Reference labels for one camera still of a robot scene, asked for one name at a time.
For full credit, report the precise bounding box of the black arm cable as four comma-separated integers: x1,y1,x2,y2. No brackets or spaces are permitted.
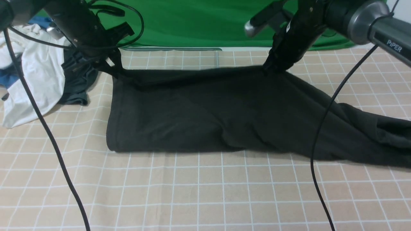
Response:
0,0,145,231
310,0,400,231

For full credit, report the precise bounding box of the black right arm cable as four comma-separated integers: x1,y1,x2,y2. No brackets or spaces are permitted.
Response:
310,0,400,231

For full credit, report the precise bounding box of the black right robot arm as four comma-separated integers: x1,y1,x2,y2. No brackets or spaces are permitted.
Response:
245,0,411,72

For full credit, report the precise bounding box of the white crumpled garment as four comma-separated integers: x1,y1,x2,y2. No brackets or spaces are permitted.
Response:
3,30,66,128

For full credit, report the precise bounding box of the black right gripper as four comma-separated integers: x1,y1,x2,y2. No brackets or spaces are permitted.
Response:
263,6,326,72

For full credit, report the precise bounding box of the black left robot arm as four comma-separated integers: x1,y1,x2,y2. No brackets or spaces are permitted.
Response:
1,0,134,75

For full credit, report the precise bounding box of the dark gray crumpled garment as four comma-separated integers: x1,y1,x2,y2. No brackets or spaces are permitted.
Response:
58,50,99,106

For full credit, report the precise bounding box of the beige checkered tablecloth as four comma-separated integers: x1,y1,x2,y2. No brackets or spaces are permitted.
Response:
0,48,411,231

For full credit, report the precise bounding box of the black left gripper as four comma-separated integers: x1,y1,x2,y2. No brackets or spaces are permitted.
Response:
53,13,135,72

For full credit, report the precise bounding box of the blue crumpled garment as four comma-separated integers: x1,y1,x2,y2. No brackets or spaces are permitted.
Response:
0,16,52,88

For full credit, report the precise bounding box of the green backdrop cloth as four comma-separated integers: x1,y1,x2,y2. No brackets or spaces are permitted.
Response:
32,0,388,52

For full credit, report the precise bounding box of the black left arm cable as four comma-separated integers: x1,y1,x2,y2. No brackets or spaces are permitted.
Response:
0,0,145,231

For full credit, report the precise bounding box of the dark gray long-sleeved shirt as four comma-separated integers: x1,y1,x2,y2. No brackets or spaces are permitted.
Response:
106,66,411,168

